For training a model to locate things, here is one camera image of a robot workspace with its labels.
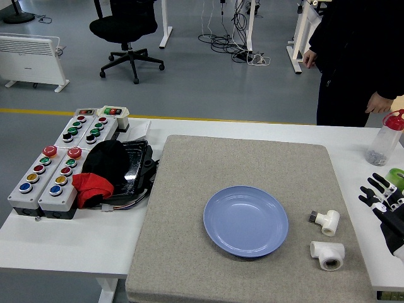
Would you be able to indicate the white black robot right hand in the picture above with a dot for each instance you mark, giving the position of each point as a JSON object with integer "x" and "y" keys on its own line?
{"x": 389, "y": 217}

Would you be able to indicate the plain white pipe tee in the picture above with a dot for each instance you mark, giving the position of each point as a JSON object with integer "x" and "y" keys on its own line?
{"x": 328, "y": 252}

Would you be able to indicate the blue plate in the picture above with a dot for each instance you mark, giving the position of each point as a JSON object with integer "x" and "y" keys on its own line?
{"x": 246, "y": 221}

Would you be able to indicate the green tape roll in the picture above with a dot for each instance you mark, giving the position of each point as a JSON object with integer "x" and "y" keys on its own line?
{"x": 396, "y": 173}

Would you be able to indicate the clear bottle with red cap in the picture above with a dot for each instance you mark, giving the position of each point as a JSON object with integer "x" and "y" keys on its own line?
{"x": 383, "y": 142}

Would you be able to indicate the person's left hand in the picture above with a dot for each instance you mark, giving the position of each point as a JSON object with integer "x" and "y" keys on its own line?
{"x": 378, "y": 102}

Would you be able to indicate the person's hand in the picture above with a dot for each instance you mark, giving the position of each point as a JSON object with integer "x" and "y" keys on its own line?
{"x": 378, "y": 102}
{"x": 310, "y": 59}

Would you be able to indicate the person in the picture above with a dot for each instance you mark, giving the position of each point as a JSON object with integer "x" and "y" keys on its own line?
{"x": 347, "y": 47}

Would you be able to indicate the person's right hand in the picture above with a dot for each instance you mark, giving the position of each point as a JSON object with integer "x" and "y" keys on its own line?
{"x": 310, "y": 59}

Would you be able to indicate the grey-brown mat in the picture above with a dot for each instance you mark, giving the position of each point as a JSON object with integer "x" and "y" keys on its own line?
{"x": 189, "y": 221}

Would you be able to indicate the white desk leg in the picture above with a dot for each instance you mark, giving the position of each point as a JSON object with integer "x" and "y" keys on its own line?
{"x": 250, "y": 31}
{"x": 164, "y": 28}

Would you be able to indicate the black plastic tray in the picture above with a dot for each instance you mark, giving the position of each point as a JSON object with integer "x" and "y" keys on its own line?
{"x": 135, "y": 164}

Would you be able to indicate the white paper sheet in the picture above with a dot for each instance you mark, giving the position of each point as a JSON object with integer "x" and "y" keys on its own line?
{"x": 139, "y": 129}

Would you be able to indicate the black cloth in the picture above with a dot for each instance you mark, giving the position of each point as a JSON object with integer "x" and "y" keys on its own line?
{"x": 105, "y": 158}

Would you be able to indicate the white table leg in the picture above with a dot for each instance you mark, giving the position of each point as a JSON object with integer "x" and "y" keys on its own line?
{"x": 105, "y": 292}

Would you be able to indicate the red cloth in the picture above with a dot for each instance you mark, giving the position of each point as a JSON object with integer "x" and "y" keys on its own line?
{"x": 91, "y": 186}

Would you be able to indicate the grey four-button control box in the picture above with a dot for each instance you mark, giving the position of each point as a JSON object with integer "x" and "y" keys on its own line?
{"x": 74, "y": 126}
{"x": 98, "y": 127}

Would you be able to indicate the black office chair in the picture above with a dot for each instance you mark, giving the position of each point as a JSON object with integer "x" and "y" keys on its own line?
{"x": 123, "y": 25}

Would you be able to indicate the grey emergency-stop button box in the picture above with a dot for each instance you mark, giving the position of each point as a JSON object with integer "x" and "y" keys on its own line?
{"x": 31, "y": 186}
{"x": 60, "y": 189}

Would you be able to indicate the white panel heater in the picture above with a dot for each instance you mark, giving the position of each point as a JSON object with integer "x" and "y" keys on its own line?
{"x": 28, "y": 57}

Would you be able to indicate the black round stand base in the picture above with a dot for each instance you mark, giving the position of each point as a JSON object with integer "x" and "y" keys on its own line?
{"x": 19, "y": 17}

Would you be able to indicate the white desk frame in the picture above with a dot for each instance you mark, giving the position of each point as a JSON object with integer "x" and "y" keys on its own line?
{"x": 298, "y": 41}

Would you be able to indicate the cream green-red switch box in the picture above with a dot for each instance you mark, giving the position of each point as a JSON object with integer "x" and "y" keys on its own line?
{"x": 112, "y": 111}

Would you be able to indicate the small grey red-black switch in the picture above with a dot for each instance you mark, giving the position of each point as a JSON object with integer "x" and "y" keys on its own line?
{"x": 86, "y": 111}

